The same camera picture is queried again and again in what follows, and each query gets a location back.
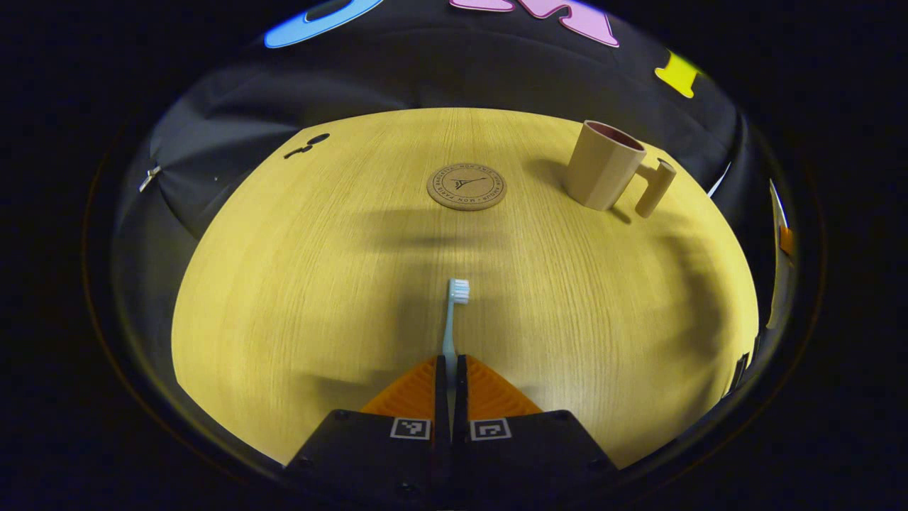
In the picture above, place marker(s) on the wooden desktop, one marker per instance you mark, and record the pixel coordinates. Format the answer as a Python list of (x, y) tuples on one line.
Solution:
[(298, 298)]

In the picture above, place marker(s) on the round cork coaster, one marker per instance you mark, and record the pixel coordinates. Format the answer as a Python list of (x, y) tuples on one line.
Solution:
[(466, 187)]

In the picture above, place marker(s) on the beige cup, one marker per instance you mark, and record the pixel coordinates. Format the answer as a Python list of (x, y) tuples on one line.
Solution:
[(599, 170)]

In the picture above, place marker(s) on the light blue toothbrush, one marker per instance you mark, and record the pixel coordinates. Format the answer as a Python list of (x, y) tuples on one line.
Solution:
[(450, 333)]

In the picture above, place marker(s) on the white strip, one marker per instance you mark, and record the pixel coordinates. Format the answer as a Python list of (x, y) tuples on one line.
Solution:
[(718, 181)]

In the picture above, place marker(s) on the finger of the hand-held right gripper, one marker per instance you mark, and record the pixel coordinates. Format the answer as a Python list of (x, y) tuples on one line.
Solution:
[(786, 240)]

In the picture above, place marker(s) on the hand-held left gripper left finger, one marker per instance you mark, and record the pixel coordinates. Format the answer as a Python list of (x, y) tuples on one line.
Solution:
[(440, 397)]

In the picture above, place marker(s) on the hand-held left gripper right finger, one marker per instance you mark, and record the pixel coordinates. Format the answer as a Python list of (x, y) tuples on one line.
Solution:
[(461, 397)]

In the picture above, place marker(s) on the small white clip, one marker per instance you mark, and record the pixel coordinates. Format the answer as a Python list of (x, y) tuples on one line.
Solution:
[(149, 178)]

